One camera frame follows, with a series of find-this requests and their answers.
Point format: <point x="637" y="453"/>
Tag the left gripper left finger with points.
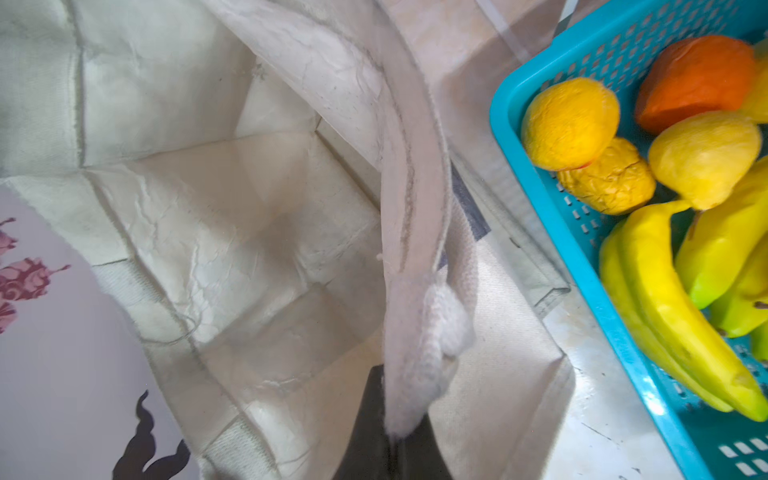
<point x="367" y="453"/>

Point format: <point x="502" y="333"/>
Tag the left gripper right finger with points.
<point x="418" y="455"/>

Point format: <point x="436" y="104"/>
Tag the cream canvas grocery bag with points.
<point x="216" y="218"/>

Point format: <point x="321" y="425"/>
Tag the wrinkled yellow fruit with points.
<point x="617" y="182"/>

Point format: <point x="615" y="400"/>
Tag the yellow red apple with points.
<point x="570" y="124"/>

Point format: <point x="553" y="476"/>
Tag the yellow green banana bunch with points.
<point x="722" y="261"/>

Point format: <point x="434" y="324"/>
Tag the small yellow lemon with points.
<point x="755" y="105"/>

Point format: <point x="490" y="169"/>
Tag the single yellow banana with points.
<point x="645" y="255"/>

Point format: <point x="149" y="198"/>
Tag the yellow pear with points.
<point x="703" y="157"/>

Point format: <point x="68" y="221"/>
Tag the teal plastic basket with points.
<point x="616" y="45"/>

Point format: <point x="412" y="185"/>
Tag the orange fruit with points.
<point x="693" y="76"/>

